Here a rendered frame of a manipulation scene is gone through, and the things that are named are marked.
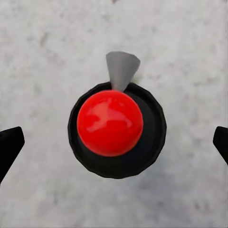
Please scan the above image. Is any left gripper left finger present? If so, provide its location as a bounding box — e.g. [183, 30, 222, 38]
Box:
[0, 126, 25, 183]

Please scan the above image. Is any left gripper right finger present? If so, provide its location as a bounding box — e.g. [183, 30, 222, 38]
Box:
[213, 126, 228, 165]

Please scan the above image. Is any pesticide atomizer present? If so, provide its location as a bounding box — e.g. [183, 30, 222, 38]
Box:
[67, 51, 167, 180]

